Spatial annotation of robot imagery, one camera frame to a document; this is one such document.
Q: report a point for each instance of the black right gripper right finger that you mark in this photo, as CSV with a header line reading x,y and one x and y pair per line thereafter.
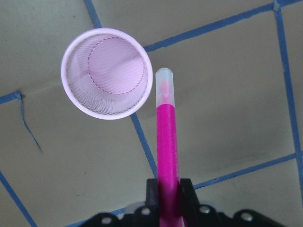
x,y
189,203

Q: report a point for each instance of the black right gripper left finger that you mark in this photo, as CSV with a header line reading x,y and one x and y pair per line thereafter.
x,y
152,204

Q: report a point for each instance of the pink pen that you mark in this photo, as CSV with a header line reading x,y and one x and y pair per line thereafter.
x,y
167,150

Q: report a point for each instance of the pink mesh cup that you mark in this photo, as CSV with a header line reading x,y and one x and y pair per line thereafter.
x,y
106,73

